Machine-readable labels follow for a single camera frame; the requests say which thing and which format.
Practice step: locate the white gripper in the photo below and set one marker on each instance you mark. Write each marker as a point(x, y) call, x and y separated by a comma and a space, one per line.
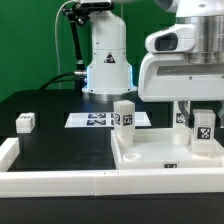
point(169, 77)

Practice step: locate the white square table top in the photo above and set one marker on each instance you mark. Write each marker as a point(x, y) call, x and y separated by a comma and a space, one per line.
point(154, 149)

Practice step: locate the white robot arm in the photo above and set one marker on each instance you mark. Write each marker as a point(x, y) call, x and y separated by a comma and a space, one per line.
point(198, 33)

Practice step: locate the white marker sheet with tags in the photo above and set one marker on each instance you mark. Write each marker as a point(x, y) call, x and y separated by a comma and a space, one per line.
point(104, 119)

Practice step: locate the white U-shaped obstacle fence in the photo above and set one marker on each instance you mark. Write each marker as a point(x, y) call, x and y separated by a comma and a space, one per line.
point(83, 165)

